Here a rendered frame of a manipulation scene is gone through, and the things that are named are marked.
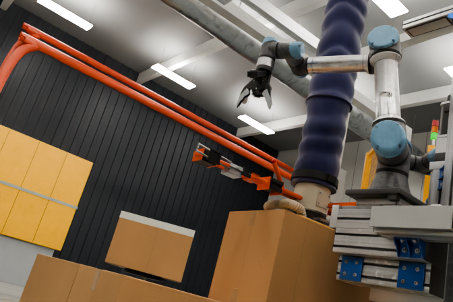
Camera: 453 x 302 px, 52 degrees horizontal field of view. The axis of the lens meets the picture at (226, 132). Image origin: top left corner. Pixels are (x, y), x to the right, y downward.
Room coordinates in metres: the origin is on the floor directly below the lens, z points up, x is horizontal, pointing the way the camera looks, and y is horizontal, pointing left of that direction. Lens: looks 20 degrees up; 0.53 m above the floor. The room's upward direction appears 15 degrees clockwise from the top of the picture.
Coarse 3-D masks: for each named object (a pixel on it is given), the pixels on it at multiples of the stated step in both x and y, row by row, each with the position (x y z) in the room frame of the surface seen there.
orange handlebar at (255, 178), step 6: (222, 162) 1.84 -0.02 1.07; (222, 168) 1.90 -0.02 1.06; (252, 174) 1.92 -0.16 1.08; (246, 180) 1.96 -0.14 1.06; (252, 180) 1.94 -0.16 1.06; (258, 180) 1.94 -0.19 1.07; (264, 180) 1.95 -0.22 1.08; (282, 192) 2.02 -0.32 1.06; (288, 192) 2.02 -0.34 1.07; (300, 198) 2.06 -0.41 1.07; (330, 204) 2.06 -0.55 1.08; (336, 204) 2.02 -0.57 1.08; (342, 204) 1.99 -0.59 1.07; (348, 204) 1.97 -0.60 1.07; (354, 204) 1.94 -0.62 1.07; (330, 210) 2.16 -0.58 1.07
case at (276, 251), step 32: (256, 224) 1.95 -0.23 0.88; (288, 224) 1.82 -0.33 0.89; (320, 224) 1.91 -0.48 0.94; (224, 256) 2.11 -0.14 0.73; (256, 256) 1.91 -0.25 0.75; (288, 256) 1.84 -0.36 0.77; (320, 256) 1.92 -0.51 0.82; (224, 288) 2.06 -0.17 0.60; (256, 288) 1.87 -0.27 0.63; (288, 288) 1.85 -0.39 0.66; (320, 288) 1.94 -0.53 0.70; (352, 288) 2.02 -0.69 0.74
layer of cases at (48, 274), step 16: (48, 256) 2.17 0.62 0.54; (32, 272) 2.29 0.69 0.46; (48, 272) 2.10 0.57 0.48; (64, 272) 1.93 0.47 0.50; (80, 272) 1.79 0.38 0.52; (96, 272) 1.66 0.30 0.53; (112, 272) 1.56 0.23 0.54; (32, 288) 2.21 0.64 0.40; (48, 288) 2.04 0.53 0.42; (64, 288) 1.88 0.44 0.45; (80, 288) 1.74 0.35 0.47; (96, 288) 1.63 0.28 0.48; (112, 288) 1.53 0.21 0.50; (128, 288) 1.50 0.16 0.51; (144, 288) 1.53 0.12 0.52; (160, 288) 1.55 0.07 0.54
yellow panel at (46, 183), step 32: (0, 128) 7.95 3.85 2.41; (0, 160) 8.07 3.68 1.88; (32, 160) 8.36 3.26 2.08; (64, 160) 8.65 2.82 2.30; (0, 192) 8.19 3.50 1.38; (32, 192) 8.47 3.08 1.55; (64, 192) 8.78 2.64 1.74; (0, 224) 8.31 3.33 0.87; (32, 224) 8.60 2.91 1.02; (64, 224) 8.91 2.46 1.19; (0, 256) 8.47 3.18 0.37; (32, 256) 8.77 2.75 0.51
